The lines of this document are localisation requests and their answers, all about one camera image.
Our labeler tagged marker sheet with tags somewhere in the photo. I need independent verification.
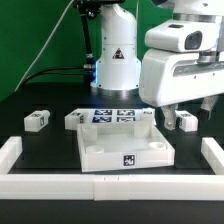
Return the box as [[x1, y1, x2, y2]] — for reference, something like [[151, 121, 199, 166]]
[[74, 108, 144, 123]]

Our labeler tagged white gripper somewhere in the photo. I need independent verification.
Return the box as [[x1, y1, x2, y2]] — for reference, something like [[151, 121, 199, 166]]
[[139, 49, 224, 130]]

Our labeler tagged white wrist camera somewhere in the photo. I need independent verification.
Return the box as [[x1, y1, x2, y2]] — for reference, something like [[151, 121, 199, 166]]
[[145, 20, 220, 53]]

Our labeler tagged grey cable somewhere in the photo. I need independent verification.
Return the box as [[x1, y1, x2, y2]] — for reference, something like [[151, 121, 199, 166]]
[[14, 0, 75, 93]]

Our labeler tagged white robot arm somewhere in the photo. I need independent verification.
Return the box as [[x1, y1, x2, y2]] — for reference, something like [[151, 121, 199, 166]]
[[93, 0, 224, 130]]

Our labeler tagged black cable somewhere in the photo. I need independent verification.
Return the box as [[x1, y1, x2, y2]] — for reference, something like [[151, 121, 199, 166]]
[[23, 67, 96, 86]]

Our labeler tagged white square tabletop tray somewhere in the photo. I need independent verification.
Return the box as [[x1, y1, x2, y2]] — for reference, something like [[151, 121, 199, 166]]
[[77, 121, 175, 172]]

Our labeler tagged white U-shaped fence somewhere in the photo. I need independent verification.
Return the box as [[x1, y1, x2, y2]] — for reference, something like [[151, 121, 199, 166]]
[[0, 136, 224, 201]]

